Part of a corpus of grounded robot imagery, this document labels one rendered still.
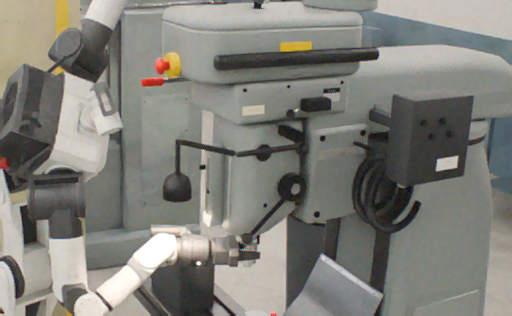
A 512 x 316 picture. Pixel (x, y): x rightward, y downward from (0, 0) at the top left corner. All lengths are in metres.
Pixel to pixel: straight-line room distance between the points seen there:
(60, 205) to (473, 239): 1.21
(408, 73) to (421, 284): 0.61
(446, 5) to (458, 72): 5.19
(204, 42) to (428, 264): 0.96
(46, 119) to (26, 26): 1.54
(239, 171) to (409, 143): 0.43
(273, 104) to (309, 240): 2.20
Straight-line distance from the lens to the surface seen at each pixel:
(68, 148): 1.98
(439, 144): 1.86
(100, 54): 2.15
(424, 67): 2.14
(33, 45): 3.50
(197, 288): 2.37
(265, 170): 1.91
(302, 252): 4.04
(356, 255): 2.31
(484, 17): 7.08
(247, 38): 1.76
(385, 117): 1.98
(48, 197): 1.94
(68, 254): 1.95
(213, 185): 1.94
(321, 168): 1.97
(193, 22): 1.74
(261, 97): 1.82
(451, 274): 2.35
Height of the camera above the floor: 2.11
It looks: 19 degrees down
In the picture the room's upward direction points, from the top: 1 degrees clockwise
